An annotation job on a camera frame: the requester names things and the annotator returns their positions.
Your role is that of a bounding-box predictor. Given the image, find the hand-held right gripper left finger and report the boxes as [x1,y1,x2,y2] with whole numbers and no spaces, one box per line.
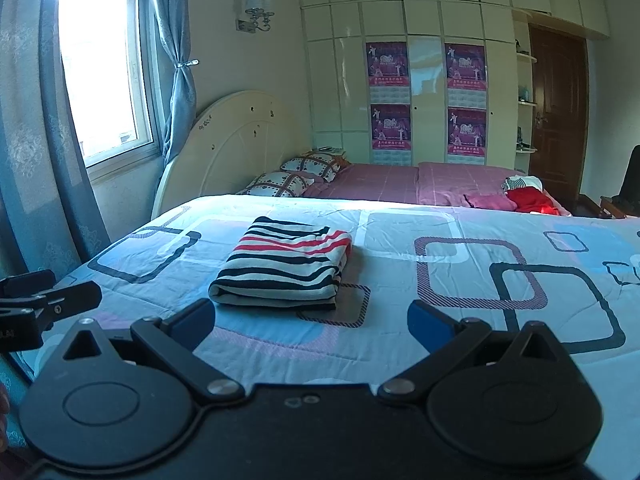
[62,298,246,402]

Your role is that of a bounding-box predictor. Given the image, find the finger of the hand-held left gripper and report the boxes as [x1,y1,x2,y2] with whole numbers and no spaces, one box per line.
[0,270,56,302]
[32,281,103,322]

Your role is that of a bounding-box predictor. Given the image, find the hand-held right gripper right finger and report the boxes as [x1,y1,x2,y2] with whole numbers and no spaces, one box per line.
[377,300,573,402]

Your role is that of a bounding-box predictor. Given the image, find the striped knit sweater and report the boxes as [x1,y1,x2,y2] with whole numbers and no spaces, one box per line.
[208,216,353,311]

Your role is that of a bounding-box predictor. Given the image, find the printed blanket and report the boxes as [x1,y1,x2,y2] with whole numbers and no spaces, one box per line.
[20,194,640,396]

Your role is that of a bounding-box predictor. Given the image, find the pink cloth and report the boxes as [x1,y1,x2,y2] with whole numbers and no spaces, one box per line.
[464,192,518,211]

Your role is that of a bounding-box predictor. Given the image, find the pink bed sheet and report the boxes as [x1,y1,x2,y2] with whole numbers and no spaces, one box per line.
[300,161,573,217]

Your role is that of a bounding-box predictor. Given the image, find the hanging blue curtain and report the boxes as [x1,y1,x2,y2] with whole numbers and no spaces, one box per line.
[0,0,112,273]

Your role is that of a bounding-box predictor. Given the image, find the patterned pillow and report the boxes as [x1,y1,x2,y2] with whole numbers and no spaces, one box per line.
[280,152,343,183]
[235,171,314,199]

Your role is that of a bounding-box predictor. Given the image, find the red cloth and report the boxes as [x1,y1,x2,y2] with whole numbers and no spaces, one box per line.
[507,186,561,216]

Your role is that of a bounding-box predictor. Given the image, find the white cloth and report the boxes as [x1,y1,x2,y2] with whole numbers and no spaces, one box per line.
[502,175,544,194]

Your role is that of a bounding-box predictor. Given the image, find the cream headboard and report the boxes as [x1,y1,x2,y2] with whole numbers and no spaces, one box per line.
[151,91,311,221]

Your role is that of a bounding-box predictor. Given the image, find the window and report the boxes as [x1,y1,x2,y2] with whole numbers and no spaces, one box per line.
[57,0,163,171]

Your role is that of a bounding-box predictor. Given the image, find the dark chair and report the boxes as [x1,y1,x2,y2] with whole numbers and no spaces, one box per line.
[599,145,640,219]

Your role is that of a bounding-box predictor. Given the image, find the brown wooden door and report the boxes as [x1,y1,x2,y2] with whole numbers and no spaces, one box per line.
[528,24,589,202]

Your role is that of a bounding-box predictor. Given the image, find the cream wardrobe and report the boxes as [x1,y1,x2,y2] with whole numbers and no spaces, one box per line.
[298,0,611,167]

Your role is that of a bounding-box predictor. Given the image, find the purple wall poster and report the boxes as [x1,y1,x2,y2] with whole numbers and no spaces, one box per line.
[445,43,487,106]
[447,106,487,166]
[370,104,412,166]
[366,42,410,106]

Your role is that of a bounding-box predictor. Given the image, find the corner wall shelf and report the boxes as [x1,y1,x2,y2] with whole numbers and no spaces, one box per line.
[514,10,539,171]

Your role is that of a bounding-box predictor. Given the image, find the wall lamp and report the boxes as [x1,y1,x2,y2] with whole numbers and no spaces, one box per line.
[236,0,276,33]

